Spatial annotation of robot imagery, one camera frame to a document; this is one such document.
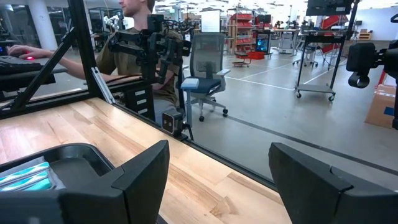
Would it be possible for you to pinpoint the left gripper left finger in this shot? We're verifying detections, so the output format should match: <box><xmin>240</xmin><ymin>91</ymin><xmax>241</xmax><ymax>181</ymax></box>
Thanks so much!
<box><xmin>0</xmin><ymin>139</ymin><xmax>170</xmax><ymax>224</ymax></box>

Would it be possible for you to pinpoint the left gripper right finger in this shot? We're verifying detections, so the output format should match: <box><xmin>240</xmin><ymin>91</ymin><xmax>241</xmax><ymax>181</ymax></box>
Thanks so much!
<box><xmin>268</xmin><ymin>142</ymin><xmax>398</xmax><ymax>224</ymax></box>

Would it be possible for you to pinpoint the spoon with plain teal handle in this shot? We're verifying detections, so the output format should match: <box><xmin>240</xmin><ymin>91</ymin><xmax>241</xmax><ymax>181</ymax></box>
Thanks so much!
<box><xmin>23</xmin><ymin>178</ymin><xmax>53</xmax><ymax>192</ymax></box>

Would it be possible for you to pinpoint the fork teal white patterned handle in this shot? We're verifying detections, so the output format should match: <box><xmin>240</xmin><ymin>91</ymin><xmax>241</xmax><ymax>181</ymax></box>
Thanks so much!
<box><xmin>0</xmin><ymin>170</ymin><xmax>50</xmax><ymax>191</ymax></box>

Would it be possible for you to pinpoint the grey cloth napkin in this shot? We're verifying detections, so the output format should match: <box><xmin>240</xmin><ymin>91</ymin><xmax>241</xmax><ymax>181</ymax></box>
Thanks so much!
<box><xmin>0</xmin><ymin>155</ymin><xmax>66</xmax><ymax>192</ymax></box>

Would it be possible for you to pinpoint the black plastic tray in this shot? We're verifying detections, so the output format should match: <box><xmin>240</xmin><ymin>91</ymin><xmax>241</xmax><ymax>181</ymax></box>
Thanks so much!
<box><xmin>0</xmin><ymin>142</ymin><xmax>118</xmax><ymax>194</ymax></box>

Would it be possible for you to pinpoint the black box with white labels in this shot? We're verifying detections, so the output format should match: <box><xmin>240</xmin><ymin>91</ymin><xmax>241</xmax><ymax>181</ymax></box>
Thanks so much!
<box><xmin>124</xmin><ymin>82</ymin><xmax>155</xmax><ymax>122</ymax></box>

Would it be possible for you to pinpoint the brown cardboard box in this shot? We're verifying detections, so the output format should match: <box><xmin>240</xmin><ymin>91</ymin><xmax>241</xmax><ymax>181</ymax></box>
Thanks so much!
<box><xmin>364</xmin><ymin>83</ymin><xmax>398</xmax><ymax>130</ymax></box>

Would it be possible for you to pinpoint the black rolling stand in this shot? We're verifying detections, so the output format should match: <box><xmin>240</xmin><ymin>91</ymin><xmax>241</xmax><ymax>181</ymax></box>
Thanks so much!
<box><xmin>294</xmin><ymin>29</ymin><xmax>349</xmax><ymax>102</ymax></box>

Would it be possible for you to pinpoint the person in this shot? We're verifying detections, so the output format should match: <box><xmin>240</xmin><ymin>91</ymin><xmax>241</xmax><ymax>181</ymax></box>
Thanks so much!
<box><xmin>6</xmin><ymin>0</ymin><xmax>184</xmax><ymax>125</ymax></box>

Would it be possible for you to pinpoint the black keyboard table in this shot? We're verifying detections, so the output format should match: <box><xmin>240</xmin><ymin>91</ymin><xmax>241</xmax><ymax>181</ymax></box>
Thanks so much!
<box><xmin>0</xmin><ymin>67</ymin><xmax>68</xmax><ymax>94</ymax></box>

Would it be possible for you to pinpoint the grey office chair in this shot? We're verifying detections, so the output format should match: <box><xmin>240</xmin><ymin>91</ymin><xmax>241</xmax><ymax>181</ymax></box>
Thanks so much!
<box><xmin>180</xmin><ymin>32</ymin><xmax>231</xmax><ymax>123</ymax></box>

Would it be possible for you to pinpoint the red low cart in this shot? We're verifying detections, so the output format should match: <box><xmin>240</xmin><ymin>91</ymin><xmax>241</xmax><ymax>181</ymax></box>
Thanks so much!
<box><xmin>231</xmin><ymin>51</ymin><xmax>266</xmax><ymax>68</ymax></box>

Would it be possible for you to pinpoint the computer with glowing screen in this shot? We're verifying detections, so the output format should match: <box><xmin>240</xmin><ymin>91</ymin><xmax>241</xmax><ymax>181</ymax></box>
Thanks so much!
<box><xmin>254</xmin><ymin>29</ymin><xmax>272</xmax><ymax>55</ymax></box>

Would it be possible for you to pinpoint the white background table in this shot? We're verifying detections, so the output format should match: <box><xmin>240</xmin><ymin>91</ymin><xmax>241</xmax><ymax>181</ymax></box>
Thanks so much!
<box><xmin>273</xmin><ymin>27</ymin><xmax>307</xmax><ymax>55</ymax></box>

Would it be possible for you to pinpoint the black backlit keyboard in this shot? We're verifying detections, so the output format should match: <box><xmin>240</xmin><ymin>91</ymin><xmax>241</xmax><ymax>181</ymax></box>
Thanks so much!
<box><xmin>0</xmin><ymin>55</ymin><xmax>44</xmax><ymax>75</ymax></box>

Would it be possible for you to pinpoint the person's hand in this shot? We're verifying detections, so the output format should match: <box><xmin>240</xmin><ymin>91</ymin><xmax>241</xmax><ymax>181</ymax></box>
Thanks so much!
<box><xmin>6</xmin><ymin>44</ymin><xmax>53</xmax><ymax>60</ymax></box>

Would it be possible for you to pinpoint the black monitor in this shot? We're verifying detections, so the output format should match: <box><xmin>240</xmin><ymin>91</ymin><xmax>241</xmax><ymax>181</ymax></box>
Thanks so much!
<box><xmin>305</xmin><ymin>0</ymin><xmax>355</xmax><ymax>17</ymax></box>

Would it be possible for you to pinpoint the white board panel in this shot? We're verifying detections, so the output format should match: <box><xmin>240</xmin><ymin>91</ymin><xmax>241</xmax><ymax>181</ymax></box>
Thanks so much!
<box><xmin>200</xmin><ymin>9</ymin><xmax>221</xmax><ymax>34</ymax></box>

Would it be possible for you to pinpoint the red shelving rack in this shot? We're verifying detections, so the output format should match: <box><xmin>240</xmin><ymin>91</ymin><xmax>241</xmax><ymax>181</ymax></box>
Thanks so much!
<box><xmin>226</xmin><ymin>7</ymin><xmax>256</xmax><ymax>55</ymax></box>

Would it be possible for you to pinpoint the black table-level camera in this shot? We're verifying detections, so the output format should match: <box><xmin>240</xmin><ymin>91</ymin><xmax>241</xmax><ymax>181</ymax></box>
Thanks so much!
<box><xmin>160</xmin><ymin>110</ymin><xmax>195</xmax><ymax>141</ymax></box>

